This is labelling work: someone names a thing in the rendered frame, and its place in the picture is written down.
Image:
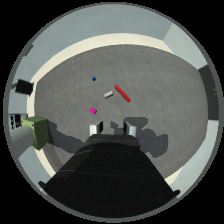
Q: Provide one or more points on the red rod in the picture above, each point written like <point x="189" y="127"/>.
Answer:
<point x="122" y="92"/>

